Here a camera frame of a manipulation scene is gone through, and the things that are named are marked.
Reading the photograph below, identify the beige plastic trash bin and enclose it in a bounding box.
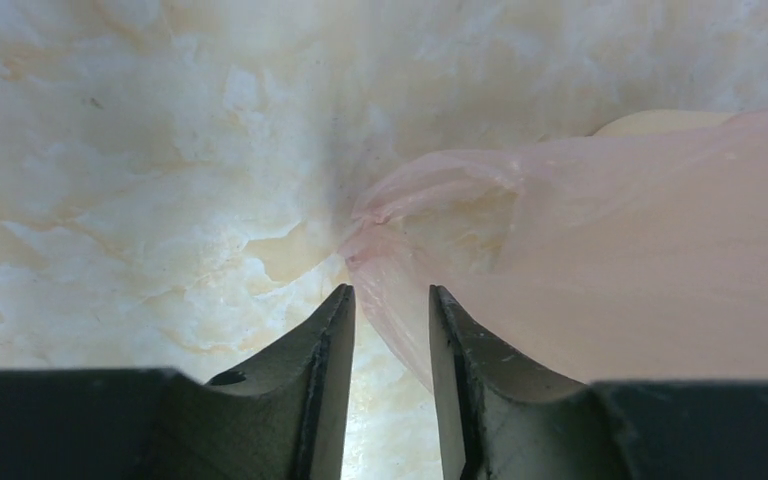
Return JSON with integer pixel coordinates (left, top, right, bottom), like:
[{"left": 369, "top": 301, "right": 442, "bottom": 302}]
[{"left": 594, "top": 109, "right": 736, "bottom": 137}]

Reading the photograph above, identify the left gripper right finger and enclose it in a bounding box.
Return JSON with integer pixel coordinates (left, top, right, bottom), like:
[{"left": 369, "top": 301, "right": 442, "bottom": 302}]
[{"left": 429, "top": 286, "right": 768, "bottom": 479}]

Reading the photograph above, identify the pink plastic trash bag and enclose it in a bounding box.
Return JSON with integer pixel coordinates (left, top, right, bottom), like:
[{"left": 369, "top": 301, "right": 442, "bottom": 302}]
[{"left": 341, "top": 110, "right": 768, "bottom": 383}]

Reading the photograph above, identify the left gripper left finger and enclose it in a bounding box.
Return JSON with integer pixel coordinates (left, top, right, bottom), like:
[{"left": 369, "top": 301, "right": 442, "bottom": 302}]
[{"left": 0, "top": 285, "right": 355, "bottom": 479}]

